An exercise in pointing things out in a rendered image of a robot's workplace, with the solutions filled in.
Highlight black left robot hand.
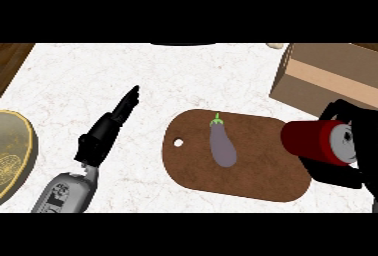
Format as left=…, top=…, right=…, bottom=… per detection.
left=72, top=85, right=141, bottom=168

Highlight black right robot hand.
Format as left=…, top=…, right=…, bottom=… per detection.
left=298, top=98, right=378, bottom=213

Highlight red can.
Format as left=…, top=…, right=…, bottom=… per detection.
left=279, top=119, right=358, bottom=167

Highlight brown cardboard box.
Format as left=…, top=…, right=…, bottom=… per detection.
left=268, top=43, right=378, bottom=118

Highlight brown wooden cutting board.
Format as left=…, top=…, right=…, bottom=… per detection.
left=160, top=108, right=312, bottom=203

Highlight round golden plate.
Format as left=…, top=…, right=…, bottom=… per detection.
left=0, top=109, right=39, bottom=206

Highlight purple eggplant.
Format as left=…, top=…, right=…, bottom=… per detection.
left=208, top=112, right=239, bottom=168

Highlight brown wooden panel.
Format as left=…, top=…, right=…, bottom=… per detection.
left=0, top=42, right=36, bottom=98

